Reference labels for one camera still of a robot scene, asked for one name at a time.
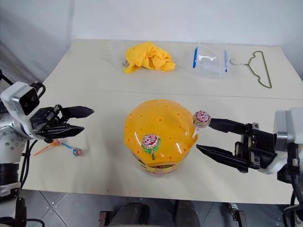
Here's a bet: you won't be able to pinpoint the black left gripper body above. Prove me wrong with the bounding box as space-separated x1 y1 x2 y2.
29 105 70 142

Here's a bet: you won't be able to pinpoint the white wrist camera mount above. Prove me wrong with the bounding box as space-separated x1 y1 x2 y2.
0 81 41 140
259 107 303 176

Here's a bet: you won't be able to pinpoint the rusty metal bracket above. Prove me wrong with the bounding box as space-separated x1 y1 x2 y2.
227 202 247 227
98 210 115 227

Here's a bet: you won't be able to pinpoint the yellow domed lollipop jar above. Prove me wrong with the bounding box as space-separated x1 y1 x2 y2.
123 99 199 177

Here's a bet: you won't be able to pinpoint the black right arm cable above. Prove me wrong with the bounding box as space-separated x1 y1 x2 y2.
282 141 303 227

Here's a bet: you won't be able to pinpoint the pink lollipop green stick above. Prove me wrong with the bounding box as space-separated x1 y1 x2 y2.
141 133 162 161

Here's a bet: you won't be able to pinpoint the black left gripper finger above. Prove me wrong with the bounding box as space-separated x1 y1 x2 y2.
44 125 85 140
60 106 95 120

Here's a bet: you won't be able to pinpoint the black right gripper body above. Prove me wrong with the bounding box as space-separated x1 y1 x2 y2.
233 122 277 170

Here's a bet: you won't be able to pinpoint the clear box blue clips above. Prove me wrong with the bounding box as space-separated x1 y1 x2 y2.
190 43 230 81

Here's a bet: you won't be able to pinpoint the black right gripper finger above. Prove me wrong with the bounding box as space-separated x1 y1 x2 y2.
196 144 250 175
209 117 247 136

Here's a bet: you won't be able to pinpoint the pink lollipop white stick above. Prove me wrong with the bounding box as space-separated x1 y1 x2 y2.
192 110 212 140

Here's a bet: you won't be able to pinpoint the lollipop orange stick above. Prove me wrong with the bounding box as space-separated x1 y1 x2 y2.
33 139 62 157

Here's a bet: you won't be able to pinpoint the dark rounded shape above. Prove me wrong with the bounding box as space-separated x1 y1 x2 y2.
113 200 202 227

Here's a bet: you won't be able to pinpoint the crumpled yellow cloth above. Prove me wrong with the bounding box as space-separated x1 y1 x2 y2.
123 42 177 75

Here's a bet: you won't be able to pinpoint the small lollipop blue stick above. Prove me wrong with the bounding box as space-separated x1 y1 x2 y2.
60 141 83 157

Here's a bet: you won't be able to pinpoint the green wire clothes hanger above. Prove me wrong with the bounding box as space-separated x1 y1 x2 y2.
230 50 273 89

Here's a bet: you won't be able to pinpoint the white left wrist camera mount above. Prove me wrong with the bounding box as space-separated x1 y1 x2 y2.
0 81 41 140

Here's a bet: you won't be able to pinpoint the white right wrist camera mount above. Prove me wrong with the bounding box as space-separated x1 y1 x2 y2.
259 107 303 176

